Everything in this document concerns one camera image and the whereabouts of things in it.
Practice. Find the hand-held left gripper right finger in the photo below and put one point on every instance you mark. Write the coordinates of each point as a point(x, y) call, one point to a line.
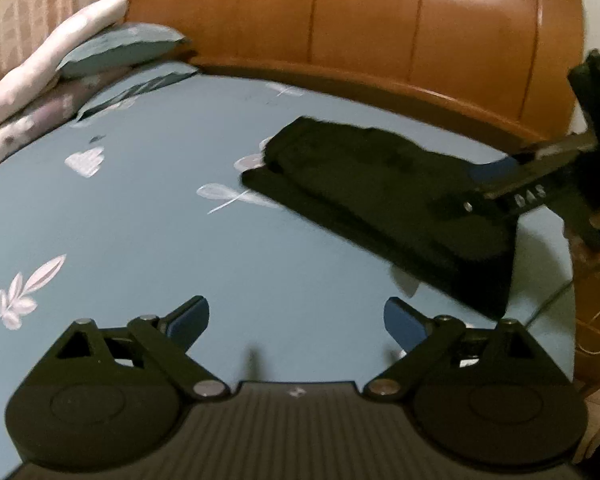
point(402, 325)

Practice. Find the black pants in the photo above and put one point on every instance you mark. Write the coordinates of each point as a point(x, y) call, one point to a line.
point(380, 195)

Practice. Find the purple floral quilt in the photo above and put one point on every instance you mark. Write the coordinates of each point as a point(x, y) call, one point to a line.
point(30, 120)

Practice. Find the flat blue pillow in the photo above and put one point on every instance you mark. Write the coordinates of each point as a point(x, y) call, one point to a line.
point(130, 90)

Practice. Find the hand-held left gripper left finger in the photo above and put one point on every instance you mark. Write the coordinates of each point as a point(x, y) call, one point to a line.
point(187, 320)

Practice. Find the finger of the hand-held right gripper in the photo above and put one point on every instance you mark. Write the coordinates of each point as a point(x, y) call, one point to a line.
point(497, 167)
point(460, 205)

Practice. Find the patterned curtain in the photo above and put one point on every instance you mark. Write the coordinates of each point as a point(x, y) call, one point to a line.
point(20, 15)

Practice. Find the wooden headboard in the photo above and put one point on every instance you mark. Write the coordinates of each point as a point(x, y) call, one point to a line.
point(355, 25)

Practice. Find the thick blue pillow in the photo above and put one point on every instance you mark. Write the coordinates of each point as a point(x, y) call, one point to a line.
point(125, 50)

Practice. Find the pink floral quilt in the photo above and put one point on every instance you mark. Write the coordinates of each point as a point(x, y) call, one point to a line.
point(45, 65)

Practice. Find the bed with blue floral sheet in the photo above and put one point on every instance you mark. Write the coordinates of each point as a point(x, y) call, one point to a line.
point(155, 220)

